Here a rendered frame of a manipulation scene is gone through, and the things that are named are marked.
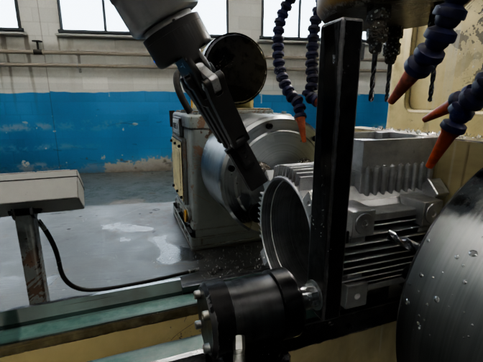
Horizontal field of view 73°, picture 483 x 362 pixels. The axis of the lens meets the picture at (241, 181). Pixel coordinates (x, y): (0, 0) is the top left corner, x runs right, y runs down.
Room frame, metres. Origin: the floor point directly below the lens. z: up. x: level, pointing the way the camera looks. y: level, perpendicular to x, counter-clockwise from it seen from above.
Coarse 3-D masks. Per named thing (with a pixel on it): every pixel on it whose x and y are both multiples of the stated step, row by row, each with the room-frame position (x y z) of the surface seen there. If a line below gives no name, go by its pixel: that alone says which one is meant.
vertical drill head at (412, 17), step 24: (336, 0) 0.42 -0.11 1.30; (360, 0) 0.40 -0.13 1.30; (384, 0) 0.38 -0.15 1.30; (408, 0) 0.38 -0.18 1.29; (432, 0) 0.38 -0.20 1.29; (384, 24) 0.40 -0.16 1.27; (408, 24) 0.49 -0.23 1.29; (432, 24) 0.43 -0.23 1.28; (384, 48) 0.51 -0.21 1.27; (432, 72) 0.44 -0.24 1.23
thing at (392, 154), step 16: (368, 144) 0.39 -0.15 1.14; (384, 144) 0.40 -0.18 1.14; (400, 144) 0.41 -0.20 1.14; (416, 144) 0.42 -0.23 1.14; (432, 144) 0.43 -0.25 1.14; (352, 160) 0.41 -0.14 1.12; (368, 160) 0.39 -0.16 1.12; (384, 160) 0.40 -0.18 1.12; (400, 160) 0.41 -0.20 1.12; (416, 160) 0.42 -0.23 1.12; (368, 176) 0.39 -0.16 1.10; (384, 176) 0.40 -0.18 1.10; (400, 176) 0.41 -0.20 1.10; (416, 176) 0.41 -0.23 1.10; (432, 176) 0.43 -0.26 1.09; (368, 192) 0.39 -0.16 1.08; (384, 192) 0.40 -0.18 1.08
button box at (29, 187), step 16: (0, 176) 0.48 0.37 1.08; (16, 176) 0.49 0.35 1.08; (32, 176) 0.49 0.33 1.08; (48, 176) 0.50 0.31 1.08; (64, 176) 0.51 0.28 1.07; (0, 192) 0.47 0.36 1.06; (16, 192) 0.47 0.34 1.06; (32, 192) 0.48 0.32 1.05; (48, 192) 0.49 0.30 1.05; (64, 192) 0.49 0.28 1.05; (80, 192) 0.52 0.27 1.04; (0, 208) 0.47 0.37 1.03; (16, 208) 0.48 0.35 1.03; (48, 208) 0.51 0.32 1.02; (64, 208) 0.53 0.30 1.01; (80, 208) 0.54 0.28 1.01
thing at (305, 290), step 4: (300, 288) 0.26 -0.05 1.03; (304, 288) 0.26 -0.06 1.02; (308, 288) 0.26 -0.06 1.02; (312, 288) 0.26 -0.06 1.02; (304, 292) 0.26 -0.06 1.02; (308, 292) 0.26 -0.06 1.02; (304, 296) 0.26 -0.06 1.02; (308, 296) 0.26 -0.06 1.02; (304, 300) 0.25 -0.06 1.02; (308, 300) 0.26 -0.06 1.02; (312, 300) 0.26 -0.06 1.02; (308, 304) 0.26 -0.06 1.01
